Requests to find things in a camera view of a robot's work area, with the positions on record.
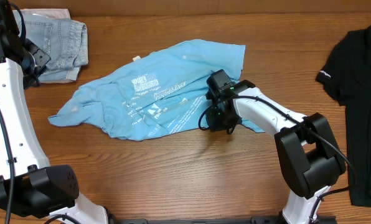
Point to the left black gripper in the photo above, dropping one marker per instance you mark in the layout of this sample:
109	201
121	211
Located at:
36	66

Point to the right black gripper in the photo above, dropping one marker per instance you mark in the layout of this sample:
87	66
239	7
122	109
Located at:
218	121

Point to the light blue printed t-shirt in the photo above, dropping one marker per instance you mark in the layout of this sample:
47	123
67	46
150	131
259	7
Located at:
154	96

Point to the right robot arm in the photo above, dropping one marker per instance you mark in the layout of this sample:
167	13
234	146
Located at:
308	154

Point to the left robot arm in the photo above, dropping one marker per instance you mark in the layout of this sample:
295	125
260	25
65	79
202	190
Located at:
29	185

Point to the folded light denim shorts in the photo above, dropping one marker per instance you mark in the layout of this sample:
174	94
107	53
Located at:
64	43

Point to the folded pale pink garment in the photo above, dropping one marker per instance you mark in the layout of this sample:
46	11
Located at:
48	12

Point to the black t-shirt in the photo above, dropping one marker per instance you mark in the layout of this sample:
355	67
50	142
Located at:
346	78

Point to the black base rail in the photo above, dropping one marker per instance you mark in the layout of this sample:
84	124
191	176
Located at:
201	221

